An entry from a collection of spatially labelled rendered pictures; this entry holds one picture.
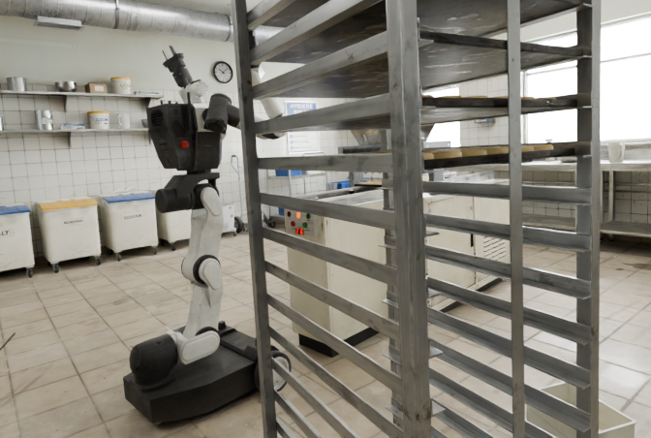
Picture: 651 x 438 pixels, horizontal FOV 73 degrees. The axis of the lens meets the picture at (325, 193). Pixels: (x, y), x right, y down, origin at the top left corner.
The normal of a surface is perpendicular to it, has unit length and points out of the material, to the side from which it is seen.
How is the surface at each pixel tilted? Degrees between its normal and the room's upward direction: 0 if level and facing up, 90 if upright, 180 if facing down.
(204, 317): 90
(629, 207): 90
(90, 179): 90
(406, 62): 90
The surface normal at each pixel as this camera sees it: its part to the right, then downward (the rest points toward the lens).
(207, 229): 0.56, 0.44
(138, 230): 0.62, 0.08
